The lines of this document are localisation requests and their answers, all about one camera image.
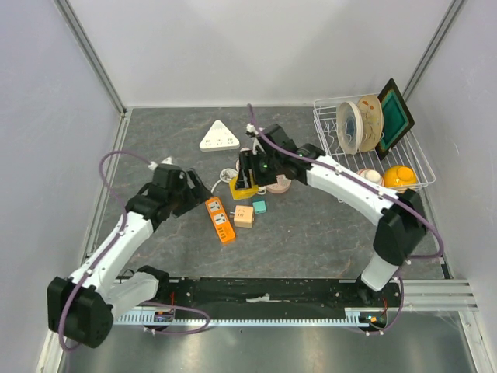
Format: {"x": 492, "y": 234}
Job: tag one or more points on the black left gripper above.
{"x": 196, "y": 195}

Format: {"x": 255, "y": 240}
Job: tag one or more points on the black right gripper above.
{"x": 247, "y": 160}

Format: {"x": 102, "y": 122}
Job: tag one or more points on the yellow cube socket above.
{"x": 243, "y": 193}

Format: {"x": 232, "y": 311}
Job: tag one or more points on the pink round power strip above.
{"x": 282, "y": 185}

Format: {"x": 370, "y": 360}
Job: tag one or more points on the white triangular power strip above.
{"x": 219, "y": 138}

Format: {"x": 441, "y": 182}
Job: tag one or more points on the orange power strip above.
{"x": 220, "y": 220}

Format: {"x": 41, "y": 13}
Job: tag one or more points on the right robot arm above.
{"x": 398, "y": 217}

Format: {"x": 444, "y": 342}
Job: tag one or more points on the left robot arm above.
{"x": 84, "y": 306}

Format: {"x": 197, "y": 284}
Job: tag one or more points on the teal charger adapter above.
{"x": 259, "y": 206}

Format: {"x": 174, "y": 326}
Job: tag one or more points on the beige cube socket adapter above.
{"x": 243, "y": 216}

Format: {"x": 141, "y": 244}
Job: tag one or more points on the cream plate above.
{"x": 349, "y": 127}

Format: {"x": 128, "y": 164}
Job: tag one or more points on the red white patterned bowl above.
{"x": 372, "y": 176}

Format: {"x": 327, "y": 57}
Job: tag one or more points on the beige patterned plate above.
{"x": 373, "y": 122}

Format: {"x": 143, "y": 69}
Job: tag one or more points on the yellow bowl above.
{"x": 399, "y": 178}

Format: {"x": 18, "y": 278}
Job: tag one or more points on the green square dish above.
{"x": 398, "y": 120}

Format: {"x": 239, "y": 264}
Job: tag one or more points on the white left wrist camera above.
{"x": 167, "y": 161}

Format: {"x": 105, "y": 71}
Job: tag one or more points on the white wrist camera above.
{"x": 257, "y": 141}
{"x": 167, "y": 161}

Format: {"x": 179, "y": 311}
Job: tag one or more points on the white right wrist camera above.
{"x": 257, "y": 141}

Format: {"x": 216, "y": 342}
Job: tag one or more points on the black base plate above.
{"x": 205, "y": 292}

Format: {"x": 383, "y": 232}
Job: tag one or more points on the white wire dish rack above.
{"x": 407, "y": 152}

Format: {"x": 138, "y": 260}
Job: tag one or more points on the grey cable duct rail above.
{"x": 251, "y": 315}

